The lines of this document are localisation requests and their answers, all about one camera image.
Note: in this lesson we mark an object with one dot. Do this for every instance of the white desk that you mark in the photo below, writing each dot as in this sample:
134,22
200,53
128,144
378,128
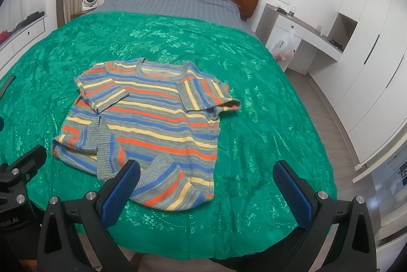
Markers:
274,26

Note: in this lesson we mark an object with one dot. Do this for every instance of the striped knit sweater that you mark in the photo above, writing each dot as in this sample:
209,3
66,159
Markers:
166,117

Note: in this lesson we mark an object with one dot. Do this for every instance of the white drawer cabinet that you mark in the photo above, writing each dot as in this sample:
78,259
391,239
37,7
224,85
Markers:
13,49

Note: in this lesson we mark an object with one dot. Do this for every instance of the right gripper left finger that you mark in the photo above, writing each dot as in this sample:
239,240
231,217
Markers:
60,248

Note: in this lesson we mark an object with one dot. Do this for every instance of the black items on cabinet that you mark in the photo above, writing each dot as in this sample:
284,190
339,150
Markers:
30,19

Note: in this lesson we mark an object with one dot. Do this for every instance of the red cloth on cabinet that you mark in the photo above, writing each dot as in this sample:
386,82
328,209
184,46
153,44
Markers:
4,36

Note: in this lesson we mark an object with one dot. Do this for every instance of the white plastic bag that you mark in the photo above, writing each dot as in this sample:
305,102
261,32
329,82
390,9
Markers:
284,50

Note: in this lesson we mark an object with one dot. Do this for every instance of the grey striped bed sheet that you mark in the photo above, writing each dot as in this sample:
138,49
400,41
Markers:
221,12

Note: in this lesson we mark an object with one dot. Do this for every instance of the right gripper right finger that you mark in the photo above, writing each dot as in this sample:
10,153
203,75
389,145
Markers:
353,247

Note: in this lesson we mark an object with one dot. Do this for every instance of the small bottle on desk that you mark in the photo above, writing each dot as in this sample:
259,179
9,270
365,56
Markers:
292,11

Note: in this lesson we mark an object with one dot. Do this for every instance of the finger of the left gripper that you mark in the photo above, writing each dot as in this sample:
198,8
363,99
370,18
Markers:
14,177

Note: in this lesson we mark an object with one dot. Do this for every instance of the white wardrobe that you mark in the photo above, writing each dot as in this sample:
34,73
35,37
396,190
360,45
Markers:
367,85

